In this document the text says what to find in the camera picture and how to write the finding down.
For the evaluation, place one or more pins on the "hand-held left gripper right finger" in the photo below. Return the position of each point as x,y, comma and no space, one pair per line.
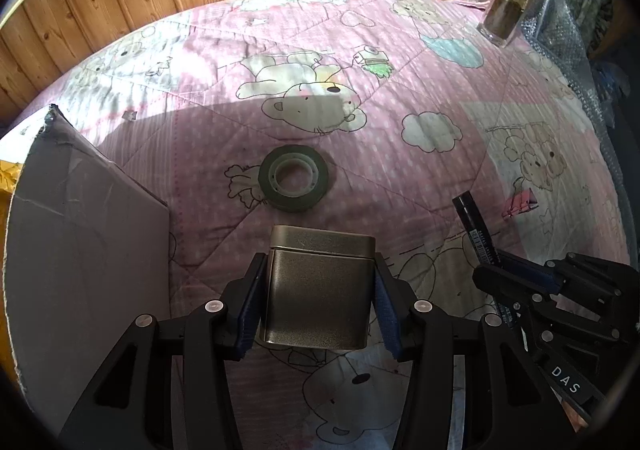
389,317

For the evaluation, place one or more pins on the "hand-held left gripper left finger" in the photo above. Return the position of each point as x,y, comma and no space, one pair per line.
249,302

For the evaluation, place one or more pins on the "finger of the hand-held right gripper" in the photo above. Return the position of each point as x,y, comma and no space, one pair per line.
530,272
495,282

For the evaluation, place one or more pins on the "gold metal tin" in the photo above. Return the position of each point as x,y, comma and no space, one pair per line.
315,295

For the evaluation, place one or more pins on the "black marker pen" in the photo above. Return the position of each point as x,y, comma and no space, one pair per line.
472,220

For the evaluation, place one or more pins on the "white printed cardboard box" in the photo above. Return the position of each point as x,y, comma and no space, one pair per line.
90,255

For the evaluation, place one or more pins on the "pink binder clip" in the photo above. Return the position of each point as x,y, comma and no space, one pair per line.
522,202

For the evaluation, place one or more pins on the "dark green tape roll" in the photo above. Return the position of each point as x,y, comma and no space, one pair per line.
270,185

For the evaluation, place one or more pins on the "blue and white packet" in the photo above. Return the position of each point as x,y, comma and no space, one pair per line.
612,80

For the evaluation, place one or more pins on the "pink cartoon printed blanket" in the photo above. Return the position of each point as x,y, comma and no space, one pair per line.
400,80

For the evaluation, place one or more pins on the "clear bubble wrap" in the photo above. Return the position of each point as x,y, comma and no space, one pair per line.
555,20

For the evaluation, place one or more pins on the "glass jar with metal lid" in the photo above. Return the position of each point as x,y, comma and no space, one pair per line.
505,10

